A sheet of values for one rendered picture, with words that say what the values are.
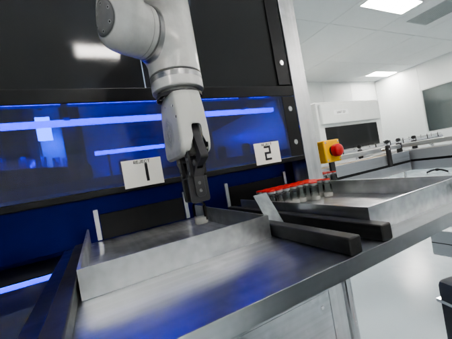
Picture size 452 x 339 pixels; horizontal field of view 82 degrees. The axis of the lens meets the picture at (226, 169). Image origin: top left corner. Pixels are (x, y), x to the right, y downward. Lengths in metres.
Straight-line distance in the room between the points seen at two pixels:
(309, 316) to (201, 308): 0.66
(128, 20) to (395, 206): 0.44
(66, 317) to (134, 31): 0.33
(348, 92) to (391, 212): 8.56
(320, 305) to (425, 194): 0.52
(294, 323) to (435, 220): 0.52
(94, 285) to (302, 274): 0.23
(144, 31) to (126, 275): 0.31
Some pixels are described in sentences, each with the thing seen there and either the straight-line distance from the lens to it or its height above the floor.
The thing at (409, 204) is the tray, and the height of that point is 0.90.
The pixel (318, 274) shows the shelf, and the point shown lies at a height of 0.88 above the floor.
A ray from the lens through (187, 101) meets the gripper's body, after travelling 0.40.
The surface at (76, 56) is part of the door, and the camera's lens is 0.67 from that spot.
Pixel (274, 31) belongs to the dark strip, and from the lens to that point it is 0.89.
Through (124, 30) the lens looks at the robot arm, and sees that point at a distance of 0.40.
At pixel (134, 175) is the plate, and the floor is 1.02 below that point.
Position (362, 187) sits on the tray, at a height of 0.89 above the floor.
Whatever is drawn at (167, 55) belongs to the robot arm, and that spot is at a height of 1.18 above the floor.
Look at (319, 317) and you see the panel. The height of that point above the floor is 0.52.
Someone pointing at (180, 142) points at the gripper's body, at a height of 1.04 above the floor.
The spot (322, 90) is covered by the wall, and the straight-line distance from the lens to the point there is 8.15.
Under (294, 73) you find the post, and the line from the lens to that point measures 0.87.
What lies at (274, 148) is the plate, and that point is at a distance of 0.75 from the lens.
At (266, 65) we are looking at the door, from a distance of 0.83.
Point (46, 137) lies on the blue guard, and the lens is 0.61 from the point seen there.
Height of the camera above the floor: 1.00
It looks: level
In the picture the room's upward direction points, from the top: 10 degrees counter-clockwise
